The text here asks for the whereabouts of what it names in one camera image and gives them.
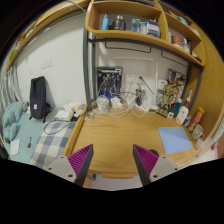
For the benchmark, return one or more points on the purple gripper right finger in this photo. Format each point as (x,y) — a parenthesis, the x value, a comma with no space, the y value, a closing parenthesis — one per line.
(150,166)

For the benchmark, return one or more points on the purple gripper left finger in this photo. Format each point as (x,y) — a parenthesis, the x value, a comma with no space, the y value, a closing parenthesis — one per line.
(74,167)

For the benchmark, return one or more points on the black computer mouse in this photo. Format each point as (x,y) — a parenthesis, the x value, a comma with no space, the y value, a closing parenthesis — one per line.
(154,152)

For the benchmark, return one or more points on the blue mouse pad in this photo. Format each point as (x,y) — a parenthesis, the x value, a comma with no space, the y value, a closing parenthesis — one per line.
(174,139)

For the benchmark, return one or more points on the blue plaid pillow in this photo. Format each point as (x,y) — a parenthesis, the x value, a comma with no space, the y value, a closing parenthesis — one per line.
(51,143)

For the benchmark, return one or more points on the white box on bed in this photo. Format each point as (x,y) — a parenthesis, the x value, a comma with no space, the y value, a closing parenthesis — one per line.
(64,115)

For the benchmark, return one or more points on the white mug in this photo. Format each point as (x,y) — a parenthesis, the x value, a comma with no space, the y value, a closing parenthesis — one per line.
(198,132)

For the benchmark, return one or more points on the white spray bottle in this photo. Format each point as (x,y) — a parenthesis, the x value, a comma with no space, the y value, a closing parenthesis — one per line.
(183,112)

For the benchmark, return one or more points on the red yellow snack canister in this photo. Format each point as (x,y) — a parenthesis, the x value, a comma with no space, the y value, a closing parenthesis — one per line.
(197,117)

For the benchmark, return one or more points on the white paper on bed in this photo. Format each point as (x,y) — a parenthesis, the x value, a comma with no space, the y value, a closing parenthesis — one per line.
(14,147)

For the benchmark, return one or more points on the dark blue backpack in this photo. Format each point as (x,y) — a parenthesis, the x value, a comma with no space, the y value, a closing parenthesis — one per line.
(39,108)

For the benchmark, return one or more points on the teal blanket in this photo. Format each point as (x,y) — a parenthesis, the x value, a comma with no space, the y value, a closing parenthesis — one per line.
(18,125)

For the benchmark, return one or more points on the robot model kit box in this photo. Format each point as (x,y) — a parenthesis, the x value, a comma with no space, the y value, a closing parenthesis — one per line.
(109,80)

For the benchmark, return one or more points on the blue box on shelf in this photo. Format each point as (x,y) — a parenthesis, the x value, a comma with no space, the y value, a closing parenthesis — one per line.
(153,29)

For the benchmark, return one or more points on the black kettle on shelf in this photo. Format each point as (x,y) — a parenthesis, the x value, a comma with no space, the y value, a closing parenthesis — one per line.
(119,23)

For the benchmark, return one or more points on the light blue bottle on shelf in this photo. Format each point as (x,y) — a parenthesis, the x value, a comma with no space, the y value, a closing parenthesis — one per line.
(105,23)

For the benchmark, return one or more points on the wooden wall shelf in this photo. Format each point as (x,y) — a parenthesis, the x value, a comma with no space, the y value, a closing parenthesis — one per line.
(178,33)

